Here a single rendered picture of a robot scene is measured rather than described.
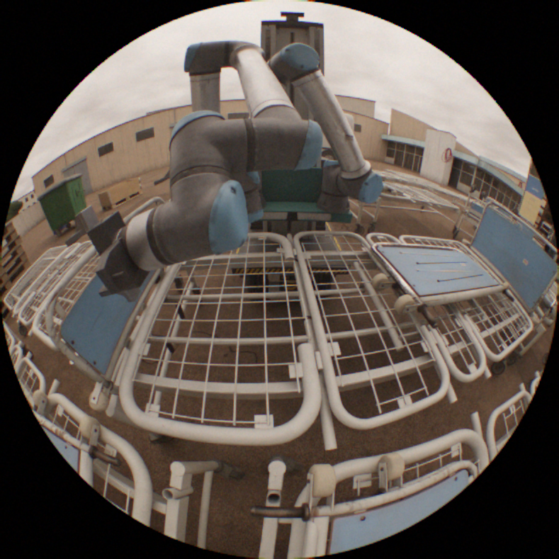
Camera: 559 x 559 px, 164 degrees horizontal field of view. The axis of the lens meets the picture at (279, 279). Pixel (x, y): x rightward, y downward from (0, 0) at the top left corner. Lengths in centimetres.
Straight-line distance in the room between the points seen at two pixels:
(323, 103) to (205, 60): 42
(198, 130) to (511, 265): 165
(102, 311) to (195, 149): 48
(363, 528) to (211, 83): 115
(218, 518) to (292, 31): 235
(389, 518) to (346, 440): 62
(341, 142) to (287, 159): 51
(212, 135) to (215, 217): 12
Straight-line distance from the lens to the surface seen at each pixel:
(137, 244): 28
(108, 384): 65
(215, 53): 78
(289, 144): 30
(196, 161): 26
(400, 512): 45
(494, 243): 167
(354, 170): 86
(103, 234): 34
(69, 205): 622
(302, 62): 73
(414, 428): 115
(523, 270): 158
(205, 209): 23
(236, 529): 104
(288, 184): 115
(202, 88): 80
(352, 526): 41
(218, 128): 29
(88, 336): 58
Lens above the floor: 94
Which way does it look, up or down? 40 degrees down
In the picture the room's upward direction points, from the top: straight up
